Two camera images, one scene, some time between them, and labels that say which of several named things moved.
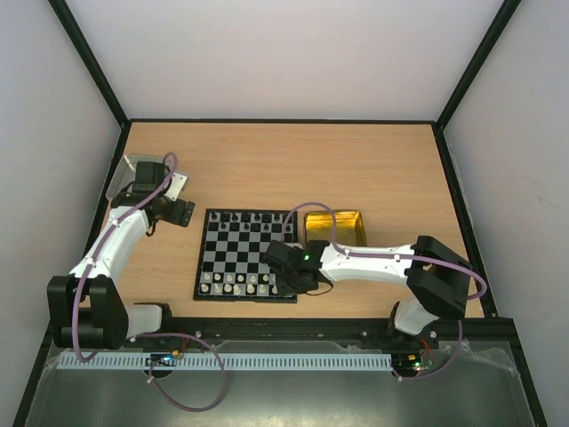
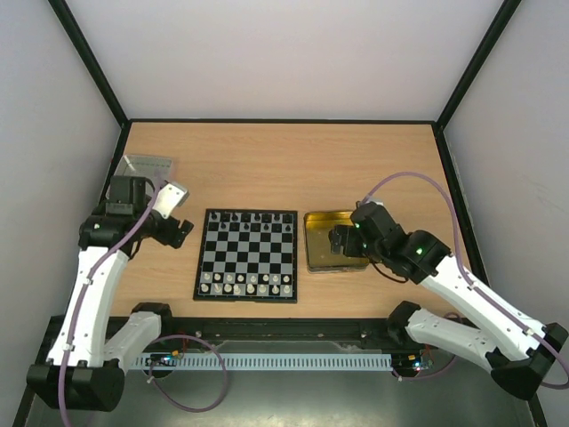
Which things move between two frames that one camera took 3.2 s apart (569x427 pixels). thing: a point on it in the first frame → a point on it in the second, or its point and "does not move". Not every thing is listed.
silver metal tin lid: [125, 172] does not move
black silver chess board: [230, 249] does not move
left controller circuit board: [161, 359] does not move
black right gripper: [284, 277] → [340, 241]
